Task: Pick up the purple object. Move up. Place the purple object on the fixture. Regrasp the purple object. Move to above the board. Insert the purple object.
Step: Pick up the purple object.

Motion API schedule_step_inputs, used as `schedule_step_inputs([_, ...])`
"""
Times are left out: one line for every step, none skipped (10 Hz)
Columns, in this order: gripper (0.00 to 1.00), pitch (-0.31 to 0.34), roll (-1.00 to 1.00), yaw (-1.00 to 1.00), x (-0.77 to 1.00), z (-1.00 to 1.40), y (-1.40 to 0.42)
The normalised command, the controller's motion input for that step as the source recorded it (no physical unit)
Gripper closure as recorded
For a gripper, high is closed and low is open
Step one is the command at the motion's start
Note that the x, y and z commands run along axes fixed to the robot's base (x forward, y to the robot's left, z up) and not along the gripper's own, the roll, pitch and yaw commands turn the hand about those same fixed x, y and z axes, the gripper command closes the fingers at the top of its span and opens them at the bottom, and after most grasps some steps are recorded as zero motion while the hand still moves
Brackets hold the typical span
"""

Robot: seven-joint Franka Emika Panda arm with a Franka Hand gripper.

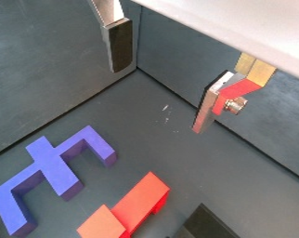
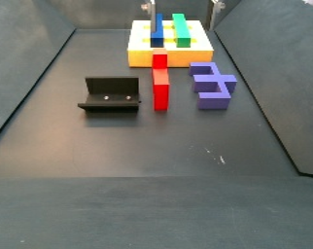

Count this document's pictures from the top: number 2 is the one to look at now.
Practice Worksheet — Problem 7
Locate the red stepped block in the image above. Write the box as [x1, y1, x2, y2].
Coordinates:
[152, 49, 169, 111]

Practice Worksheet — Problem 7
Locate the yellow slotted base board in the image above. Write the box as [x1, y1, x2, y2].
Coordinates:
[126, 20, 213, 67]

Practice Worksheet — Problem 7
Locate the purple E-shaped block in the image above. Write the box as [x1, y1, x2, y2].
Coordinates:
[189, 62, 237, 110]

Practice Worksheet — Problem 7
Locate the green long bar block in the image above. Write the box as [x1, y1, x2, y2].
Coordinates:
[172, 14, 190, 48]

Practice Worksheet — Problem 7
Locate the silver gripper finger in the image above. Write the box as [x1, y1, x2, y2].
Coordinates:
[208, 0, 225, 29]
[141, 0, 156, 32]

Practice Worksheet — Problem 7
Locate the blue long bar block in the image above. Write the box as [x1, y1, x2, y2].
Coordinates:
[150, 14, 162, 48]

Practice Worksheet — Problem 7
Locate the black angled fixture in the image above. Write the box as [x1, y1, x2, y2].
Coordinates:
[77, 76, 140, 112]

